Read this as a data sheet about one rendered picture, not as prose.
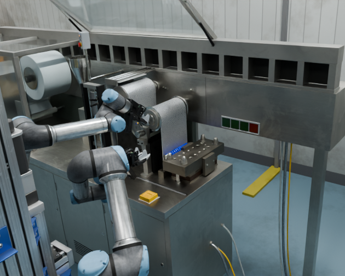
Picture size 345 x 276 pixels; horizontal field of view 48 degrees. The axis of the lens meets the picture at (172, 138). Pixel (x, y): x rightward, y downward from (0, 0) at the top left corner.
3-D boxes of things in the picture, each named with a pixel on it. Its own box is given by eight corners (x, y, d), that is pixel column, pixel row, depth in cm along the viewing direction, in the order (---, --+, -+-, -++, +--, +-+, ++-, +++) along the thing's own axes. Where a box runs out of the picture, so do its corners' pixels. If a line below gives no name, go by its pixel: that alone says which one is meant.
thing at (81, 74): (78, 143, 283) (65, 67, 261) (93, 137, 293) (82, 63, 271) (90, 148, 274) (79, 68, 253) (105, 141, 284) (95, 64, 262)
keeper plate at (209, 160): (202, 174, 226) (202, 157, 222) (212, 168, 233) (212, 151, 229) (206, 176, 224) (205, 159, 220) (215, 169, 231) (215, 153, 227)
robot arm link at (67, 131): (18, 132, 154) (126, 112, 180) (11, 125, 163) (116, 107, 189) (22, 158, 158) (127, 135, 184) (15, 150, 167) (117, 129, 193)
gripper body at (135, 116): (147, 109, 210) (134, 99, 201) (141, 123, 209) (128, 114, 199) (137, 107, 215) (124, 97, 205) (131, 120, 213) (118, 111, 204)
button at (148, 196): (139, 199, 206) (139, 195, 206) (148, 193, 211) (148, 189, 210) (149, 203, 202) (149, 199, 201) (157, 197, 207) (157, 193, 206)
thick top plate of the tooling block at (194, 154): (163, 170, 221) (162, 160, 219) (202, 145, 250) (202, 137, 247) (185, 177, 212) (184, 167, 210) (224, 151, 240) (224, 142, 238)
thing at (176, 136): (162, 161, 227) (160, 132, 220) (187, 148, 243) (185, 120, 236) (163, 162, 226) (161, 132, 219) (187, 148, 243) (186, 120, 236)
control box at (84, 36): (78, 48, 243) (75, 32, 239) (88, 47, 245) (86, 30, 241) (80, 50, 237) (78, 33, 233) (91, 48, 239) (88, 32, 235)
